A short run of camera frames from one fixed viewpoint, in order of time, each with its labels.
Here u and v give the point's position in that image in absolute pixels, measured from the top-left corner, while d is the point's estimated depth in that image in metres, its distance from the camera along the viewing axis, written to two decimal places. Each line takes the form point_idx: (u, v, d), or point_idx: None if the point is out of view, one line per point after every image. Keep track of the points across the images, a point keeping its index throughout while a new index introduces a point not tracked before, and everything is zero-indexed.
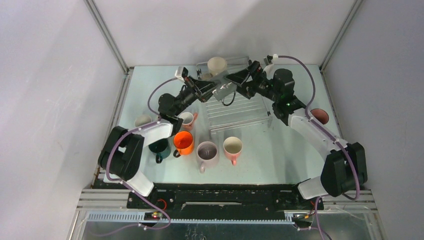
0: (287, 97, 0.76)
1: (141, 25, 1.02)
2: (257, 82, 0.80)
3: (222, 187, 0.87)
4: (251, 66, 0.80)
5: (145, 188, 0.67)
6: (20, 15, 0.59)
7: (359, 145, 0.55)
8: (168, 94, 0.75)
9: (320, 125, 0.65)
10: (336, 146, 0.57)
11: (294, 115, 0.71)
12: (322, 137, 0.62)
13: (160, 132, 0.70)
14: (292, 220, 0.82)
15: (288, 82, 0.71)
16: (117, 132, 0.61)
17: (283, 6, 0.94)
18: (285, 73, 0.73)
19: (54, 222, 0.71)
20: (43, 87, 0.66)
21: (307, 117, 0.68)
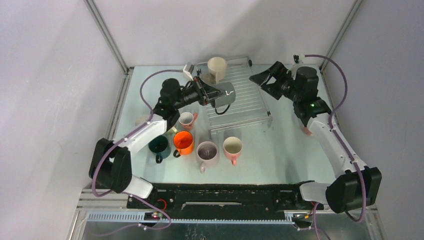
0: (309, 96, 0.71)
1: (141, 25, 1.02)
2: (279, 82, 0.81)
3: (223, 187, 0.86)
4: (273, 66, 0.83)
5: (144, 190, 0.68)
6: (20, 15, 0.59)
7: (378, 172, 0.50)
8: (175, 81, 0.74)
9: (341, 138, 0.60)
10: (352, 167, 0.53)
11: (315, 120, 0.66)
12: (340, 152, 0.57)
13: (153, 133, 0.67)
14: (292, 220, 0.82)
15: (311, 77, 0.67)
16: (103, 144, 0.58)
17: (283, 6, 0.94)
18: (308, 69, 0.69)
19: (54, 221, 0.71)
20: (43, 86, 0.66)
21: (330, 125, 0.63)
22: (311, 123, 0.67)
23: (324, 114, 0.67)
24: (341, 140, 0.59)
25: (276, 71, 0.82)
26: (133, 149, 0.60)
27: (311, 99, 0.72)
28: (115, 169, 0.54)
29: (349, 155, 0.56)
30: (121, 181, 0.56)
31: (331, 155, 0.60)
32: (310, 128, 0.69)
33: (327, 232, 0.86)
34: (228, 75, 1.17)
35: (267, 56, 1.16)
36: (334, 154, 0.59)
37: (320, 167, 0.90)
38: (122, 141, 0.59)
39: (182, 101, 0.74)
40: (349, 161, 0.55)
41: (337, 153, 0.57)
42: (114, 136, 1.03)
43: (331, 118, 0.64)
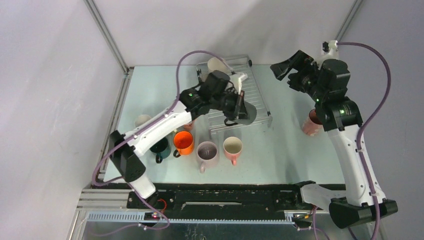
0: (336, 96, 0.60)
1: (141, 24, 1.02)
2: (301, 76, 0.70)
3: (222, 187, 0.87)
4: (294, 56, 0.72)
5: (145, 190, 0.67)
6: (20, 15, 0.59)
7: (394, 208, 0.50)
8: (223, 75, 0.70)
9: (367, 164, 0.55)
10: (370, 200, 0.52)
11: (343, 135, 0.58)
12: (361, 180, 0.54)
13: (171, 126, 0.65)
14: (292, 220, 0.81)
15: (341, 74, 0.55)
16: (116, 138, 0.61)
17: (283, 6, 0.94)
18: (337, 64, 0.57)
19: (54, 221, 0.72)
20: (43, 86, 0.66)
21: (358, 147, 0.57)
22: (336, 134, 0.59)
23: (352, 126, 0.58)
24: (366, 168, 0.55)
25: (297, 61, 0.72)
26: (142, 145, 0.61)
27: (337, 100, 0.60)
28: (123, 166, 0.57)
29: (370, 185, 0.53)
30: (132, 175, 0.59)
31: (349, 178, 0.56)
32: (333, 136, 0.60)
33: (327, 231, 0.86)
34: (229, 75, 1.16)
35: (268, 55, 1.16)
36: (352, 180, 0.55)
37: (320, 167, 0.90)
38: (131, 138, 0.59)
39: (218, 100, 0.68)
40: (368, 193, 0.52)
41: (358, 181, 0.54)
42: None
43: (360, 133, 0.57)
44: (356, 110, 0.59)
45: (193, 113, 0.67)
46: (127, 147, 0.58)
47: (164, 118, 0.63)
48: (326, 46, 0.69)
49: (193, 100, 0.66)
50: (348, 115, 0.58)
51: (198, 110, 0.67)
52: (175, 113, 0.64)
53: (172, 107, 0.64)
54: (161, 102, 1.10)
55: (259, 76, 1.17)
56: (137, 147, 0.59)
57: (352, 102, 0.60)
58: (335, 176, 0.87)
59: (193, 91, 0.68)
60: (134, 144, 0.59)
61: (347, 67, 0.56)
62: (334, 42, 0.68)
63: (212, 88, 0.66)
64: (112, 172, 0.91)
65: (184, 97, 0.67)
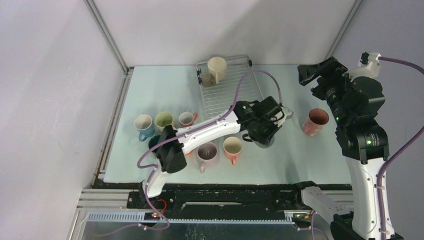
0: (362, 120, 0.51)
1: (142, 24, 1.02)
2: (327, 86, 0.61)
3: (222, 187, 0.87)
4: (325, 62, 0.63)
5: (153, 191, 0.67)
6: (20, 15, 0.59)
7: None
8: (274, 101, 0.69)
9: (384, 202, 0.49)
10: (378, 235, 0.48)
11: (364, 168, 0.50)
12: (373, 215, 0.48)
13: (219, 135, 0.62)
14: (292, 220, 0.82)
15: (374, 98, 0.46)
16: (168, 131, 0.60)
17: (284, 6, 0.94)
18: (370, 85, 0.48)
19: (54, 221, 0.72)
20: (43, 86, 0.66)
21: (378, 183, 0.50)
22: (355, 164, 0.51)
23: (376, 159, 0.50)
24: (382, 205, 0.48)
25: (326, 69, 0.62)
26: (190, 146, 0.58)
27: (363, 125, 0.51)
28: (168, 159, 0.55)
29: (381, 221, 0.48)
30: (172, 169, 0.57)
31: (359, 209, 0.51)
32: (351, 164, 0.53)
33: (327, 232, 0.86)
34: (228, 75, 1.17)
35: (268, 55, 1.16)
36: (362, 212, 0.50)
37: (320, 168, 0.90)
38: (182, 136, 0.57)
39: (260, 120, 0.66)
40: (378, 229, 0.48)
41: (368, 216, 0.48)
42: (114, 136, 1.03)
43: (383, 169, 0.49)
44: (384, 138, 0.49)
45: (242, 127, 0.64)
46: (177, 142, 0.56)
47: (216, 124, 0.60)
48: (364, 58, 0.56)
49: (245, 114, 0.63)
50: (374, 146, 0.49)
51: (246, 125, 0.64)
52: (228, 122, 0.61)
53: (226, 114, 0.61)
54: (161, 102, 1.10)
55: (260, 76, 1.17)
56: (185, 146, 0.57)
57: (381, 129, 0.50)
58: (335, 177, 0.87)
59: (246, 103, 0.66)
60: (183, 142, 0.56)
61: (381, 90, 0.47)
62: (375, 56, 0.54)
63: (266, 109, 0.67)
64: (112, 172, 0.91)
65: (238, 109, 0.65)
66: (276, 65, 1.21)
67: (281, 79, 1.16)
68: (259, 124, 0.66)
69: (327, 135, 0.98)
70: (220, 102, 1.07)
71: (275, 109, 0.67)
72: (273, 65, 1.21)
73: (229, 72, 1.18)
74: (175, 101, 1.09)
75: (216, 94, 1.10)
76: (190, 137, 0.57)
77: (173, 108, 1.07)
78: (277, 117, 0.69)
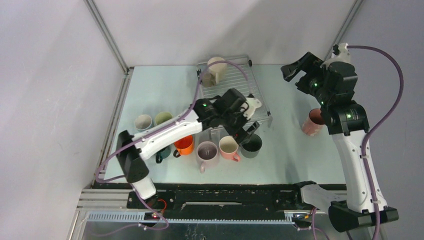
0: (342, 99, 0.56)
1: (141, 25, 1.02)
2: (309, 79, 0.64)
3: (222, 187, 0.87)
4: (303, 57, 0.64)
5: (144, 192, 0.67)
6: (19, 15, 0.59)
7: (396, 217, 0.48)
8: (233, 95, 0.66)
9: (370, 171, 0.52)
10: (371, 207, 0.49)
11: (347, 139, 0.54)
12: (363, 186, 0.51)
13: (180, 134, 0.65)
14: (292, 220, 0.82)
15: (349, 76, 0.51)
16: (123, 137, 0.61)
17: (283, 6, 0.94)
18: (344, 66, 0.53)
19: (54, 222, 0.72)
20: (42, 87, 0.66)
21: (362, 152, 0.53)
22: (341, 138, 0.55)
23: (359, 131, 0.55)
24: (369, 174, 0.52)
25: (306, 63, 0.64)
26: (150, 150, 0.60)
27: (343, 103, 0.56)
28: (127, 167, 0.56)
29: (371, 192, 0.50)
30: (132, 177, 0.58)
31: (350, 184, 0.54)
32: (338, 142, 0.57)
33: (326, 231, 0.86)
34: (228, 74, 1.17)
35: (267, 55, 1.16)
36: (353, 185, 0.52)
37: (320, 168, 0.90)
38: (139, 141, 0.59)
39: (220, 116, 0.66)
40: (369, 199, 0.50)
41: (359, 187, 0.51)
42: (114, 136, 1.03)
43: (366, 140, 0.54)
44: (363, 114, 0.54)
45: (203, 124, 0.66)
46: (134, 149, 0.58)
47: (175, 125, 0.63)
48: (336, 49, 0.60)
49: (206, 111, 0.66)
50: (354, 120, 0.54)
51: (208, 122, 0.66)
52: (186, 122, 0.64)
53: (185, 114, 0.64)
54: (160, 102, 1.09)
55: (259, 76, 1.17)
56: (143, 151, 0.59)
57: (359, 106, 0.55)
58: (336, 177, 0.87)
59: (208, 102, 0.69)
60: (141, 147, 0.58)
61: (355, 70, 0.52)
62: (344, 45, 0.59)
63: (228, 103, 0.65)
64: (112, 172, 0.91)
65: (198, 107, 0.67)
66: (276, 65, 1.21)
67: (281, 80, 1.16)
68: (222, 119, 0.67)
69: (327, 135, 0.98)
70: None
71: (239, 102, 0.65)
72: (273, 65, 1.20)
73: (228, 71, 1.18)
74: (175, 101, 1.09)
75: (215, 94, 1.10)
76: (147, 142, 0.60)
77: (172, 109, 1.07)
78: (245, 107, 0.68)
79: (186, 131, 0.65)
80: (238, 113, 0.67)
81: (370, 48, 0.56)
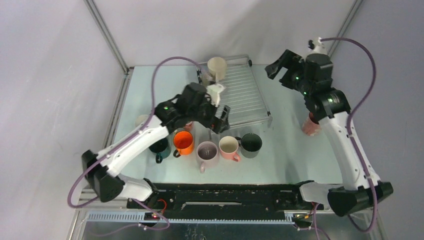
0: (323, 87, 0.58)
1: (141, 25, 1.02)
2: (290, 74, 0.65)
3: (222, 187, 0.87)
4: (282, 54, 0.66)
5: (140, 196, 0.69)
6: (19, 15, 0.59)
7: (390, 191, 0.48)
8: (192, 90, 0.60)
9: (359, 148, 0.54)
10: (366, 183, 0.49)
11: (332, 121, 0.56)
12: (355, 164, 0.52)
13: (148, 142, 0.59)
14: (292, 220, 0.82)
15: (325, 65, 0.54)
16: (87, 158, 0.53)
17: (283, 6, 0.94)
18: (319, 56, 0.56)
19: (54, 222, 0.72)
20: (42, 87, 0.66)
21: (348, 132, 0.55)
22: (326, 123, 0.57)
23: (342, 113, 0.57)
24: (359, 152, 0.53)
25: (286, 60, 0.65)
26: (117, 166, 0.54)
27: (325, 90, 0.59)
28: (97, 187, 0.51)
29: (364, 169, 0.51)
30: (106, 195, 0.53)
31: (343, 165, 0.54)
32: (323, 126, 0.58)
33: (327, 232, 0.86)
34: (228, 74, 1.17)
35: (267, 55, 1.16)
36: (346, 164, 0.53)
37: (320, 168, 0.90)
38: (103, 158, 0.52)
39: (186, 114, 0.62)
40: (363, 176, 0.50)
41: (351, 165, 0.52)
42: (114, 137, 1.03)
43: (350, 119, 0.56)
44: (343, 98, 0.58)
45: (169, 127, 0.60)
46: (100, 168, 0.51)
47: (139, 134, 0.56)
48: (311, 44, 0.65)
49: (168, 114, 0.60)
50: (336, 104, 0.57)
51: (175, 124, 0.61)
52: (151, 128, 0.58)
53: (148, 121, 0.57)
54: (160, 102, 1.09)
55: (259, 76, 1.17)
56: (110, 168, 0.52)
57: (339, 91, 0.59)
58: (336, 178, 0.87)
59: (169, 104, 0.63)
60: (107, 165, 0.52)
61: (329, 59, 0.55)
62: (317, 40, 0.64)
63: (188, 100, 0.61)
64: None
65: (160, 111, 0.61)
66: None
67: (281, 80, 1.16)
68: (189, 116, 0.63)
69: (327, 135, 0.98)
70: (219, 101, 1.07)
71: (201, 95, 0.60)
72: None
73: (228, 71, 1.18)
74: None
75: None
76: (113, 158, 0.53)
77: None
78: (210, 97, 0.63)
79: (154, 138, 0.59)
80: (205, 106, 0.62)
81: (340, 39, 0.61)
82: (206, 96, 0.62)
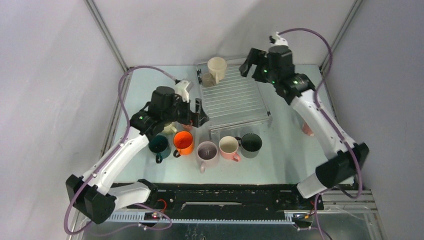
0: (288, 72, 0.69)
1: (141, 25, 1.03)
2: (260, 68, 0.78)
3: (222, 187, 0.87)
4: (250, 54, 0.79)
5: (139, 198, 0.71)
6: (20, 15, 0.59)
7: (365, 148, 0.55)
8: (158, 95, 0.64)
9: (329, 118, 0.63)
10: (343, 146, 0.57)
11: (301, 99, 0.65)
12: (330, 133, 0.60)
13: (131, 152, 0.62)
14: (292, 220, 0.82)
15: (284, 53, 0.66)
16: (72, 183, 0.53)
17: (282, 7, 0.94)
18: (279, 48, 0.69)
19: (54, 221, 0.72)
20: (42, 87, 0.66)
21: (316, 105, 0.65)
22: (297, 102, 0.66)
23: (308, 92, 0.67)
24: (330, 121, 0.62)
25: (254, 57, 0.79)
26: (106, 182, 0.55)
27: (290, 75, 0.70)
28: (89, 207, 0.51)
29: (339, 135, 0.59)
30: (100, 213, 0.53)
31: (321, 137, 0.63)
32: (295, 105, 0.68)
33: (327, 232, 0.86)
34: (228, 75, 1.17)
35: None
36: (323, 135, 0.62)
37: None
38: (91, 178, 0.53)
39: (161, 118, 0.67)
40: (339, 141, 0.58)
41: (327, 134, 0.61)
42: (114, 137, 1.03)
43: (315, 95, 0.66)
44: (306, 79, 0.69)
45: (148, 134, 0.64)
46: (89, 188, 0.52)
47: (121, 146, 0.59)
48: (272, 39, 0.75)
49: (144, 123, 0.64)
50: (301, 84, 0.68)
51: (153, 130, 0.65)
52: (131, 139, 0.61)
53: (126, 133, 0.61)
54: None
55: None
56: (99, 185, 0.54)
57: (302, 75, 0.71)
58: None
59: (142, 113, 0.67)
60: (95, 183, 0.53)
61: (288, 49, 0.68)
62: (277, 36, 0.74)
63: (159, 106, 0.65)
64: None
65: (136, 121, 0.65)
66: None
67: None
68: (166, 119, 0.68)
69: None
70: (219, 102, 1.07)
71: (169, 97, 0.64)
72: None
73: (228, 72, 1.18)
74: None
75: (215, 95, 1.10)
76: (100, 176, 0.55)
77: None
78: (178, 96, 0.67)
79: (136, 148, 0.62)
80: (176, 104, 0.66)
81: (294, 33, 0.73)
82: (175, 96, 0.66)
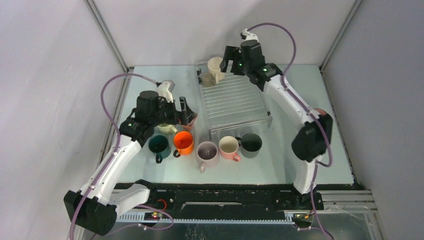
0: (259, 61, 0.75)
1: (141, 25, 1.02)
2: (236, 62, 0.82)
3: (222, 187, 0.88)
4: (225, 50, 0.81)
5: (140, 200, 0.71)
6: (19, 15, 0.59)
7: (329, 117, 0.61)
8: (143, 101, 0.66)
9: (294, 95, 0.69)
10: (310, 118, 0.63)
11: (270, 84, 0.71)
12: (297, 107, 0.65)
13: (126, 160, 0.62)
14: (292, 220, 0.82)
15: (254, 46, 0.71)
16: (70, 199, 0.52)
17: (282, 6, 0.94)
18: (249, 41, 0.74)
19: (54, 221, 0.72)
20: (42, 87, 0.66)
21: (284, 86, 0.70)
22: (268, 88, 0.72)
23: (276, 76, 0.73)
24: (296, 98, 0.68)
25: (229, 52, 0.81)
26: (105, 191, 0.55)
27: (261, 64, 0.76)
28: (91, 219, 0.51)
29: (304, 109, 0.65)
30: (103, 224, 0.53)
31: (290, 113, 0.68)
32: (266, 90, 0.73)
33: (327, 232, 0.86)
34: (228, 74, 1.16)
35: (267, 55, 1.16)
36: (290, 111, 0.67)
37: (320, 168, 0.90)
38: (90, 191, 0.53)
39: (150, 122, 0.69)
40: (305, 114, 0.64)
41: (295, 109, 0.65)
42: (114, 137, 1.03)
43: (282, 78, 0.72)
44: (275, 66, 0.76)
45: (139, 139, 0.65)
46: (89, 200, 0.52)
47: (115, 155, 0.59)
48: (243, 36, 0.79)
49: (134, 129, 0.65)
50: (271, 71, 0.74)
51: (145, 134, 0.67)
52: (124, 147, 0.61)
53: (118, 142, 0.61)
54: None
55: None
56: (99, 195, 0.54)
57: (271, 63, 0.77)
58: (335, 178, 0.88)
59: (130, 120, 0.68)
60: (95, 195, 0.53)
61: (256, 41, 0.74)
62: (246, 31, 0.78)
63: (145, 110, 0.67)
64: None
65: (125, 129, 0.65)
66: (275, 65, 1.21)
67: None
68: (154, 120, 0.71)
69: None
70: (219, 102, 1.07)
71: (154, 100, 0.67)
72: None
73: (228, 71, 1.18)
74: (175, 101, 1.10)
75: (216, 94, 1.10)
76: (99, 186, 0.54)
77: None
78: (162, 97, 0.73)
79: (130, 155, 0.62)
80: (162, 104, 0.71)
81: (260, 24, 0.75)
82: (159, 98, 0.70)
